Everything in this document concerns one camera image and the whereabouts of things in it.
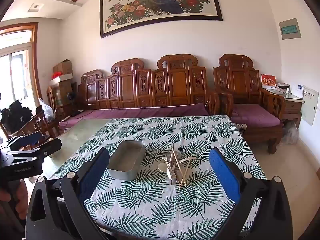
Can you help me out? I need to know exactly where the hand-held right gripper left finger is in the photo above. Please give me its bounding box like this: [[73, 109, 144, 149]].
[[25, 147, 110, 240]]

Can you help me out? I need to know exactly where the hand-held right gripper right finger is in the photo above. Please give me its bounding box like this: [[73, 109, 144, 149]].
[[209, 147, 294, 240]]

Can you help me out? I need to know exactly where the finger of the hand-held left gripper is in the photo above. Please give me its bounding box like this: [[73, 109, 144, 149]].
[[6, 138, 62, 159], [7, 132, 50, 150]]

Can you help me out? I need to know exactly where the rectangular metal tray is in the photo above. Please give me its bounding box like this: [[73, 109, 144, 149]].
[[107, 140, 146, 180]]

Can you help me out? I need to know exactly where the metal spoon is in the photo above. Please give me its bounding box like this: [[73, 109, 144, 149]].
[[171, 150, 179, 170]]

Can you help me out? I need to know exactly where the person's left hand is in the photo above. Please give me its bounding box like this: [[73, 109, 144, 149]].
[[0, 179, 28, 220]]

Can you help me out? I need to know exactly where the wooden dining chair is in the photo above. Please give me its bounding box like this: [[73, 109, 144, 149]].
[[15, 105, 60, 150]]

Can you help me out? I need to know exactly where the black cloth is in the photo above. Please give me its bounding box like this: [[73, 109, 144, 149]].
[[0, 100, 33, 133]]

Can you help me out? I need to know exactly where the clear plastic bag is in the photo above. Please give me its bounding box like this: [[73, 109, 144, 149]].
[[39, 97, 55, 122]]

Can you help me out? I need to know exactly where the carved wooden armchair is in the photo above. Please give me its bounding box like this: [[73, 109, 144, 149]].
[[46, 85, 78, 120], [213, 54, 286, 155]]

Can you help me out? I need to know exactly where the small black fan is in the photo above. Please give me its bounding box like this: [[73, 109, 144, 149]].
[[67, 91, 77, 117]]

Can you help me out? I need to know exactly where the large brown cardboard box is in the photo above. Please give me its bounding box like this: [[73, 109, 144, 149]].
[[51, 81, 75, 105]]

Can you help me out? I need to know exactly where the green leaf print tablecloth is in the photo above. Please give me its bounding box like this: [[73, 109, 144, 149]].
[[49, 115, 268, 240]]

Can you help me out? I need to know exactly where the purple armchair seat cushion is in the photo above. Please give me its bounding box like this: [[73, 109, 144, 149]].
[[231, 104, 281, 127]]

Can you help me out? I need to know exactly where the white flat box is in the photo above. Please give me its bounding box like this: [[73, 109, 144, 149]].
[[50, 74, 73, 85]]

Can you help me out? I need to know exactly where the long purple sofa cushion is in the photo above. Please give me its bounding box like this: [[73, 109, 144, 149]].
[[59, 102, 210, 128]]

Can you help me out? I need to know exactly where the wooden framed glass door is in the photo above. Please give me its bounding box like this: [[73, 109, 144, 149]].
[[0, 22, 42, 140]]

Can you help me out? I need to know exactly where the grey plastic bag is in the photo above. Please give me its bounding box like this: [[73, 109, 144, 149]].
[[282, 121, 299, 144]]

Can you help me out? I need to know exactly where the wooden side table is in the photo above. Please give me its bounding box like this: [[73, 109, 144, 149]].
[[261, 87, 305, 130]]

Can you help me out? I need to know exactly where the red desk calendar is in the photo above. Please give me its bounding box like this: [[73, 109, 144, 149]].
[[261, 74, 277, 89]]

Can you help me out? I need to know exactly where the carved wooden sofa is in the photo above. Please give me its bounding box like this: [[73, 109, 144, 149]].
[[59, 54, 220, 130]]

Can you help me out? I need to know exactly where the white electrical panel door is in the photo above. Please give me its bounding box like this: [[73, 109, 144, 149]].
[[301, 86, 319, 127]]

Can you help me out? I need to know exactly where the framed peacock flower painting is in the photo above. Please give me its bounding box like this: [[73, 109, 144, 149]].
[[99, 0, 224, 39]]

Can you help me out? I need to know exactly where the grey green wall panel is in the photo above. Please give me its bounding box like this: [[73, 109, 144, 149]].
[[279, 18, 302, 40]]

